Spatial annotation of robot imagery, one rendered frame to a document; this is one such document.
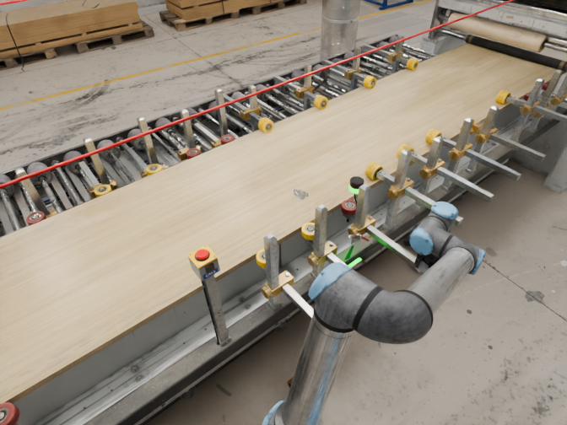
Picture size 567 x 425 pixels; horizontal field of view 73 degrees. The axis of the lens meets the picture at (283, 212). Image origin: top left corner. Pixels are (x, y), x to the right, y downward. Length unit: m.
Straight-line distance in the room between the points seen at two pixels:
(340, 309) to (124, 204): 1.38
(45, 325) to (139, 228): 0.53
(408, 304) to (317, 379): 0.33
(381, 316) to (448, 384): 1.62
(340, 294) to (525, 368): 1.91
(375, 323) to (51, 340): 1.16
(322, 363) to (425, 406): 1.39
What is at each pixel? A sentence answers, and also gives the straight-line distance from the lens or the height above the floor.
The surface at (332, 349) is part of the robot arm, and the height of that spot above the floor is 1.25.
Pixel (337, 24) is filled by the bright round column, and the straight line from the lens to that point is 5.39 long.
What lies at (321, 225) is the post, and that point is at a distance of 1.53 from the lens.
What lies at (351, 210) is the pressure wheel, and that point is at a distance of 1.82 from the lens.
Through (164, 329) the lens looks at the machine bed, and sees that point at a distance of 1.74.
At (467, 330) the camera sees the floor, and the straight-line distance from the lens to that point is 2.67.
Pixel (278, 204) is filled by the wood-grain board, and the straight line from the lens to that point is 1.85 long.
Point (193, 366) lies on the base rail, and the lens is 1.62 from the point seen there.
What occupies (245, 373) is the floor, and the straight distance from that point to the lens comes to 2.35.
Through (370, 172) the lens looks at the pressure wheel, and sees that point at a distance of 1.99.
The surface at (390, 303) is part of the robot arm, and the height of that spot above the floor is 1.42.
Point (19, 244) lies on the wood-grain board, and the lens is 2.05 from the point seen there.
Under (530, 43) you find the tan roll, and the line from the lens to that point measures 3.70.
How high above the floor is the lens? 2.13
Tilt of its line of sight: 43 degrees down
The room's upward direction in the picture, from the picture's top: 2 degrees counter-clockwise
